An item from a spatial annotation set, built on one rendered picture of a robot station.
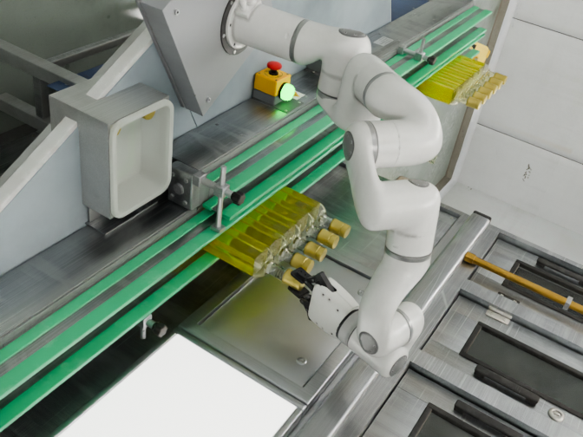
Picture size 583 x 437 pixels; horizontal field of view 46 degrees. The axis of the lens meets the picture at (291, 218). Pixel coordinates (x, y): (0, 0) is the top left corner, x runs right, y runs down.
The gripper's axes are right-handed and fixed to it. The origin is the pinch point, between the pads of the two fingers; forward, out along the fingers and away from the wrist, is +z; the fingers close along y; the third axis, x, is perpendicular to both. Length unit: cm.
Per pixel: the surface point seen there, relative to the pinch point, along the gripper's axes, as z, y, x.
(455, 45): 61, 8, -136
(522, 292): -24, -16, -62
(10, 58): 101, 13, 17
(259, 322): 4.4, -12.6, 5.8
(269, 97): 45, 18, -27
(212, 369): -0.5, -12.5, 23.0
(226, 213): 21.8, 6.4, 3.8
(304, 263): 3.1, 1.5, -4.1
